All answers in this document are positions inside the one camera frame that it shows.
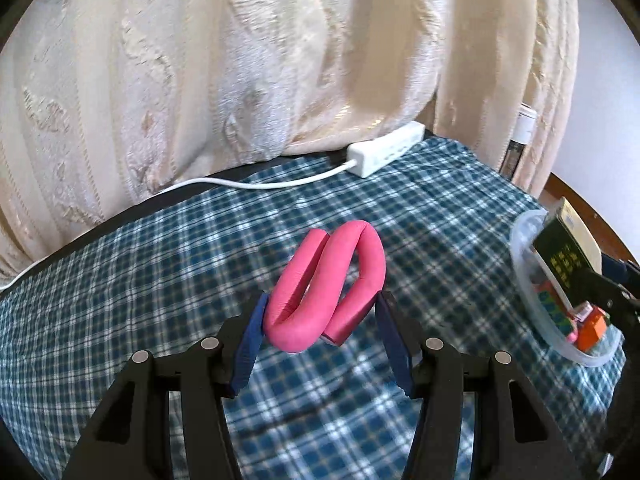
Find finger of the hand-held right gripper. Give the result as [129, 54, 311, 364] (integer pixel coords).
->
[602, 255, 640, 291]
[575, 269, 640, 331]

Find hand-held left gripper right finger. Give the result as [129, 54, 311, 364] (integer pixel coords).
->
[376, 291, 583, 480]

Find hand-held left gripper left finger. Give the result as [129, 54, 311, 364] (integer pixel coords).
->
[70, 290, 271, 480]

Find large pink foam roller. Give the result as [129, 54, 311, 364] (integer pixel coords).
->
[570, 305, 593, 343]

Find orange block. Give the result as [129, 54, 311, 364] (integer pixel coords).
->
[575, 310, 612, 352]

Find green block with blue dots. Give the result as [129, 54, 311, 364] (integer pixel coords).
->
[532, 282, 576, 336]

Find dark green box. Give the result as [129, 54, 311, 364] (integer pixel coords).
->
[531, 197, 601, 311]

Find clear plastic container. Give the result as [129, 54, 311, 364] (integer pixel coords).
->
[510, 210, 626, 367]

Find small pink foam roller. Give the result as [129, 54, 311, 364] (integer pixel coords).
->
[262, 221, 387, 353]

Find blue plaid tablecloth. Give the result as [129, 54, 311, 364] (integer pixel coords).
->
[0, 135, 626, 480]

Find white and black device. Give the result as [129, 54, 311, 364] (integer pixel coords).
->
[502, 102, 537, 177]

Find white power strip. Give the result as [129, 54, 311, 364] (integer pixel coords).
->
[346, 121, 426, 179]

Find cream patterned curtain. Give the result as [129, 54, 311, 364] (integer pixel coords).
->
[0, 0, 581, 286]

